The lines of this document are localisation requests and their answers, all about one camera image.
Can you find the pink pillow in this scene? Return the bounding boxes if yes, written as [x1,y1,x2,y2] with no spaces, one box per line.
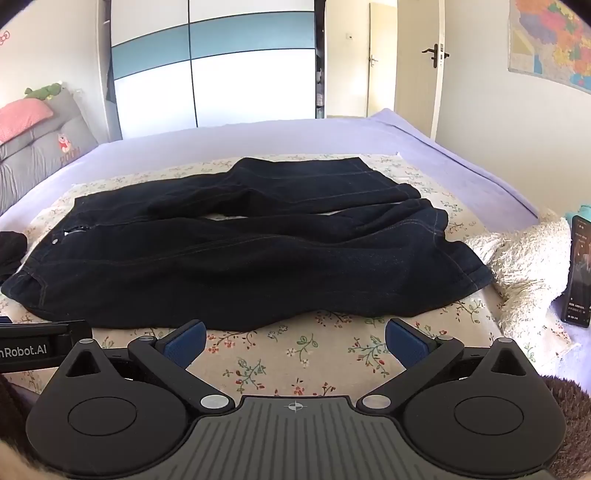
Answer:
[0,98,53,144]

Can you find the colourful wall map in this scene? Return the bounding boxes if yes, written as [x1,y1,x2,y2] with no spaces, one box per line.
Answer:
[508,0,591,93]

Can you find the white and blue wardrobe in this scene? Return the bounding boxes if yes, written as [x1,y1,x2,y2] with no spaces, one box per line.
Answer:
[106,1,325,139]

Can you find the black door handle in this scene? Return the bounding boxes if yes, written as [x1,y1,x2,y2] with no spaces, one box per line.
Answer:
[422,43,439,69]

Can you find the white fluffy blanket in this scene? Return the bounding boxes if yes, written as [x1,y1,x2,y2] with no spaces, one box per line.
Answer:
[465,209,573,350]

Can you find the dark navy denim pants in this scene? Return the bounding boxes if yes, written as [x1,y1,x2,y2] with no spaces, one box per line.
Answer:
[2,158,492,331]

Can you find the green plush toy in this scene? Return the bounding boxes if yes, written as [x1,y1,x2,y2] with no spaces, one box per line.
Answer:
[25,83,62,101]

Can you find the lavender bed sheet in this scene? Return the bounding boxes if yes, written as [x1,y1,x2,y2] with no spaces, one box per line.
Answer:
[1,109,537,231]

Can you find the white room door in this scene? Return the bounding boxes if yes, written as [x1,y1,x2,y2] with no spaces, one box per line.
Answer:
[394,0,446,139]

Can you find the teal bottle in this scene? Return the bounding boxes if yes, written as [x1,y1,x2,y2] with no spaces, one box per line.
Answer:
[565,204,591,224]

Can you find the black smartphone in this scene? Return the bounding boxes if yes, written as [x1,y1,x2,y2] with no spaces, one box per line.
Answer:
[562,215,590,328]

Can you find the grey tufted headboard cushion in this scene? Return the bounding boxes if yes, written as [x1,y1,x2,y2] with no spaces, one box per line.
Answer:
[1,90,98,212]

